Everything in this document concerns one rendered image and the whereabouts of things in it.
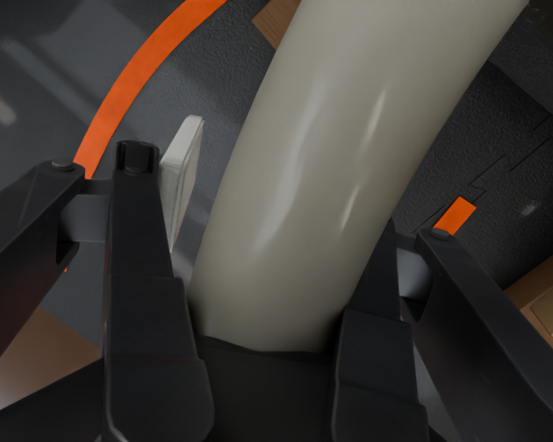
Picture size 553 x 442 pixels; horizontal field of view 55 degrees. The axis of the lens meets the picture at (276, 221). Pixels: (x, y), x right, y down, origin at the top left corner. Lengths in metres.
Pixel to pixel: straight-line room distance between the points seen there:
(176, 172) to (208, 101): 0.89
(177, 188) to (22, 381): 1.36
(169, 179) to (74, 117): 0.97
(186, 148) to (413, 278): 0.08
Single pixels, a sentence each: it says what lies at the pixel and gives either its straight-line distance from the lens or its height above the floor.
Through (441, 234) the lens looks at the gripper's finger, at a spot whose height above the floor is 0.90.
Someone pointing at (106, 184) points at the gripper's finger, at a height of 0.89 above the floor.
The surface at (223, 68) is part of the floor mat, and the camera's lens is 1.03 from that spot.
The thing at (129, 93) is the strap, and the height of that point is 0.02.
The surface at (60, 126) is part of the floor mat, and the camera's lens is 1.14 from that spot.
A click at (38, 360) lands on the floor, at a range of 1.45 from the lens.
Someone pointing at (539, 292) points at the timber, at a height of 0.09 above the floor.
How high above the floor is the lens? 1.03
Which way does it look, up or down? 67 degrees down
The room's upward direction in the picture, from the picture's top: 176 degrees counter-clockwise
